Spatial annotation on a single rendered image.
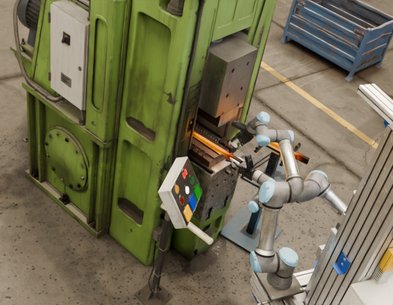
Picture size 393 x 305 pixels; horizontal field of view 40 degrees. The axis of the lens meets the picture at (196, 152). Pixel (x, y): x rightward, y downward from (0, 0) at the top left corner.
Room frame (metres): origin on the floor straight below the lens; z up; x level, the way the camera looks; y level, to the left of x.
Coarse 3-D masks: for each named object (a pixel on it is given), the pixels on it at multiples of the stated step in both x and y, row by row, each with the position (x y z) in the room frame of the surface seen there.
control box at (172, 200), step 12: (180, 168) 2.47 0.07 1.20; (192, 168) 2.58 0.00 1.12; (168, 180) 2.37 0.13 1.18; (180, 180) 2.40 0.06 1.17; (168, 192) 2.26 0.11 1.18; (180, 192) 2.34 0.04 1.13; (192, 192) 2.46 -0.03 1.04; (168, 204) 2.26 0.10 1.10; (180, 204) 2.29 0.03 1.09; (180, 216) 2.25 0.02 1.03
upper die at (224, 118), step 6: (198, 108) 2.96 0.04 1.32; (234, 108) 2.98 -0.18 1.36; (198, 114) 2.95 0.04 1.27; (204, 114) 2.92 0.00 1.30; (222, 114) 2.88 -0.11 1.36; (228, 114) 2.93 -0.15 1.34; (234, 114) 2.99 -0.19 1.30; (210, 120) 2.89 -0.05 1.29; (216, 120) 2.87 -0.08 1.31; (222, 120) 2.89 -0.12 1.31; (228, 120) 2.95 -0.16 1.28; (216, 126) 2.86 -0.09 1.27
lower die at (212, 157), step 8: (208, 136) 3.12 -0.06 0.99; (192, 144) 3.01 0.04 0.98; (200, 144) 3.02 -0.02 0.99; (216, 144) 3.05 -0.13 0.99; (192, 152) 2.94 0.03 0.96; (200, 152) 2.94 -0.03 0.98; (208, 152) 2.94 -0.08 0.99; (216, 152) 2.95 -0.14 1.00; (200, 160) 2.90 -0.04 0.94; (208, 160) 2.87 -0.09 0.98; (216, 160) 2.93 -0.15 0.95
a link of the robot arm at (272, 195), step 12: (264, 192) 2.19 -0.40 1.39; (276, 192) 2.18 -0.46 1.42; (288, 192) 2.20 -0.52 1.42; (264, 204) 2.17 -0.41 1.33; (276, 204) 2.16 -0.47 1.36; (264, 216) 2.15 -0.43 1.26; (276, 216) 2.15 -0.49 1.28; (264, 228) 2.12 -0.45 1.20; (264, 240) 2.09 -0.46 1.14; (252, 252) 2.09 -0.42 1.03; (264, 252) 2.06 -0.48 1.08; (252, 264) 2.05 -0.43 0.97; (264, 264) 2.03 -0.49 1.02; (276, 264) 2.05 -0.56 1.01
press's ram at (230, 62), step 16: (224, 48) 2.97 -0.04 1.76; (240, 48) 3.02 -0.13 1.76; (256, 48) 3.06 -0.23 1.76; (208, 64) 2.89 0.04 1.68; (224, 64) 2.83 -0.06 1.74; (240, 64) 2.93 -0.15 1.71; (208, 80) 2.88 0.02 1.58; (224, 80) 2.82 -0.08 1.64; (240, 80) 2.97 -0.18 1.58; (208, 96) 2.86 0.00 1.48; (224, 96) 2.85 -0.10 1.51; (240, 96) 3.01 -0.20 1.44; (208, 112) 2.85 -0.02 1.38; (224, 112) 2.89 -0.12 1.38
